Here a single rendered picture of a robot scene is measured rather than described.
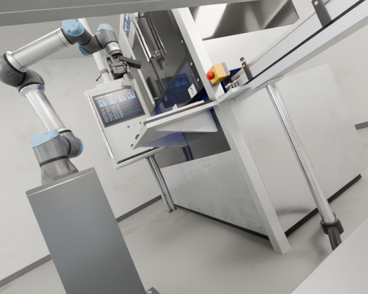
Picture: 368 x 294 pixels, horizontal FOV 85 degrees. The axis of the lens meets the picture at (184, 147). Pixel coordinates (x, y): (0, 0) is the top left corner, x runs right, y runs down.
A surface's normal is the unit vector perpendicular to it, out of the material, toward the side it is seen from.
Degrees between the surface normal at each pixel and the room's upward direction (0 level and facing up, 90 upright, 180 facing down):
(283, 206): 90
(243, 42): 90
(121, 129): 90
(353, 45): 90
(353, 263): 0
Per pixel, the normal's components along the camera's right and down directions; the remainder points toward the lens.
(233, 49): 0.34, -0.16
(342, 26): -0.85, 0.36
